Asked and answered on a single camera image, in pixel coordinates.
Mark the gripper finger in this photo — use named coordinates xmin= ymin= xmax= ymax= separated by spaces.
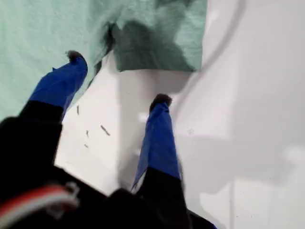
xmin=131 ymin=94 xmax=191 ymax=215
xmin=19 ymin=50 xmax=88 ymax=125

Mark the pale green T-shirt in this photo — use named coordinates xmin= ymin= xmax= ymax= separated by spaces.
xmin=0 ymin=0 xmax=207 ymax=121

